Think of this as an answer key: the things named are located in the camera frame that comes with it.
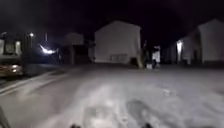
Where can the tree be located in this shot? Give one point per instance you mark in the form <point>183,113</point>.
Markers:
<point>144,55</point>

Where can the white gabled building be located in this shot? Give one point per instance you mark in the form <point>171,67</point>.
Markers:
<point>116,41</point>

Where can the small gabled building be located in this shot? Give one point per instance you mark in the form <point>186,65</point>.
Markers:
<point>74,41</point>

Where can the street lamp pole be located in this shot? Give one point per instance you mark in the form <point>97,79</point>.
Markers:
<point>32,41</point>

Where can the robot's own part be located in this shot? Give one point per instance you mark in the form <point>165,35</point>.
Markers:
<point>146,126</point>
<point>75,126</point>

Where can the grey asphalt road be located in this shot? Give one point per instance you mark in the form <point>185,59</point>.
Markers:
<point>110,90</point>

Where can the pale building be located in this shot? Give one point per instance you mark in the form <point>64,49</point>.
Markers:
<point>208,43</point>

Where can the vehicle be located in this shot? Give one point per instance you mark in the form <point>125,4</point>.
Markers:
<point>11,60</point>

